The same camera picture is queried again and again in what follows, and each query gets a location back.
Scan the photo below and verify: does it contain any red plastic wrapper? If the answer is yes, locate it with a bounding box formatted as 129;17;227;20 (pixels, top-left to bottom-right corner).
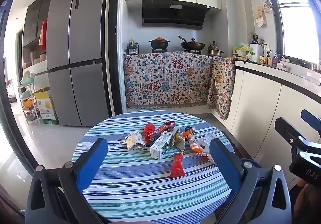
144;122;158;144

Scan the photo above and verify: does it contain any large printed blanket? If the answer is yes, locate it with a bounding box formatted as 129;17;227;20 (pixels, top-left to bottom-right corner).
122;51;213;109

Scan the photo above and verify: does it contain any white storage rack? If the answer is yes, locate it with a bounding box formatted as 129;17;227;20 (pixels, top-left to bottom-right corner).
17;70;41;122

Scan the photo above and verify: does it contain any shiny red snack wrapper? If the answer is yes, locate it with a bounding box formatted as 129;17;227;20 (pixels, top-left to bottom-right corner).
155;121;176;137

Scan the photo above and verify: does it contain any white utensil holder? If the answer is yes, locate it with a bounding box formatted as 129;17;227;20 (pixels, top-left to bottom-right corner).
249;33;264;63

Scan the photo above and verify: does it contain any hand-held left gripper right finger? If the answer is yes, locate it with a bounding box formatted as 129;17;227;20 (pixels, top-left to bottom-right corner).
209;138;293;224

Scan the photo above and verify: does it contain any window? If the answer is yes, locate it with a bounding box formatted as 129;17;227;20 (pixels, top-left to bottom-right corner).
266;0;321;64

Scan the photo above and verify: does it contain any colourful print packet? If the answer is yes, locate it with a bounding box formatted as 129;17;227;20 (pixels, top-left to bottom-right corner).
174;127;186;152

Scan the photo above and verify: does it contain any small orange white packet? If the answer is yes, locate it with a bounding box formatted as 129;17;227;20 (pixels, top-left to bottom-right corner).
201;152;215;163

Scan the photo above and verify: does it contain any person's right hand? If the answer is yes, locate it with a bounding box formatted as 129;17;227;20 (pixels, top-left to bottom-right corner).
295;180;321;218

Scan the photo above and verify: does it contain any black range hood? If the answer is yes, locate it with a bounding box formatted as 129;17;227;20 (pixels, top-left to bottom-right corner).
142;0;211;30

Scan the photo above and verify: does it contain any dark wall cabinet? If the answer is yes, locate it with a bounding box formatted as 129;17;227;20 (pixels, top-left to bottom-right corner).
22;0;54;48

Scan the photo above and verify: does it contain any floral print paper packet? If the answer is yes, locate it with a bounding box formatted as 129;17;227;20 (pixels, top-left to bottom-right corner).
125;131;146;152

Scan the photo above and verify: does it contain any wire wall hanger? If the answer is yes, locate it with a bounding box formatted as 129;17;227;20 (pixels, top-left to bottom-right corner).
262;0;274;12

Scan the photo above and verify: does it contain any yellow green storage box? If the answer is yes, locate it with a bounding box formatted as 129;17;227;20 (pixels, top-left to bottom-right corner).
232;42;252;60

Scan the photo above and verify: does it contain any black wok with lid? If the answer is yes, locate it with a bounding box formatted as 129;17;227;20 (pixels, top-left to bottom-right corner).
178;35;206;51

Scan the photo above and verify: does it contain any red hanging bag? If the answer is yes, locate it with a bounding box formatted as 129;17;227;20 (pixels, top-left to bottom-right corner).
38;20;48;50

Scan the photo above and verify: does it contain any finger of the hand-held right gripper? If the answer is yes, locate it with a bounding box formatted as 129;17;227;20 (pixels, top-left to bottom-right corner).
274;117;308;155
300;109;321;139

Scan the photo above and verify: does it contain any hanging paper bag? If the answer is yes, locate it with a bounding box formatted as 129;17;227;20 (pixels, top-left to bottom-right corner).
254;3;267;27

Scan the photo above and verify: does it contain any white lower cabinet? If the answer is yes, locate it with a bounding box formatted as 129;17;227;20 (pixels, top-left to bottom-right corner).
227;61;321;187

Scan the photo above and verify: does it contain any small printed blanket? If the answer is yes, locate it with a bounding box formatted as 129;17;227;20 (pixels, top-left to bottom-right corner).
207;57;236;120

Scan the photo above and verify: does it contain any grey refrigerator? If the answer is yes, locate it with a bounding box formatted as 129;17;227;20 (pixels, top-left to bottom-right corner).
46;0;111;127

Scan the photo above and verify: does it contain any green white cardboard box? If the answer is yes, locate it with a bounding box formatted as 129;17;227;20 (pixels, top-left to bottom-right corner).
40;112;60;125

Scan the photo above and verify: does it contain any blue striped tablecloth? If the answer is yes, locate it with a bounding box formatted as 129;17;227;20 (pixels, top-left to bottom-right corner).
72;111;235;224

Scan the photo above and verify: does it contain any condiment bottle rack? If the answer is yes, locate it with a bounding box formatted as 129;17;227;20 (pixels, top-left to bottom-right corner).
126;38;139;54

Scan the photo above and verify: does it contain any black clay pot red lid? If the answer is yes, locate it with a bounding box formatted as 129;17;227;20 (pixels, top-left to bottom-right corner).
149;37;170;50

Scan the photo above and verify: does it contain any orange white plastic bag bundle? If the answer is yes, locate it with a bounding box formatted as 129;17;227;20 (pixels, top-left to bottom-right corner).
184;132;203;154

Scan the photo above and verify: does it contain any white green milk carton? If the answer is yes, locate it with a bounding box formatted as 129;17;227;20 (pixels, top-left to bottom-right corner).
150;131;175;161

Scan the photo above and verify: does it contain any steel pot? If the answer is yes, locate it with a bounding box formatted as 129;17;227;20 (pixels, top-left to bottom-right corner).
206;47;224;57

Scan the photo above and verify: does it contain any red sachet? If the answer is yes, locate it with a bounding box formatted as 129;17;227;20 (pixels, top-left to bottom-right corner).
170;152;186;178

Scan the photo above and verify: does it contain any yellow cardboard box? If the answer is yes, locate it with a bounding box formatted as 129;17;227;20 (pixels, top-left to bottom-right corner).
34;90;57;114

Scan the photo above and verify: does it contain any white dish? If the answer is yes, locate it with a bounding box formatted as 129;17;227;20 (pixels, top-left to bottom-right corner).
276;61;291;71

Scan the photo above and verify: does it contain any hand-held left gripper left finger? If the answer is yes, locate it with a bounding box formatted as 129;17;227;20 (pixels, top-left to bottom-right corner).
26;137;109;224

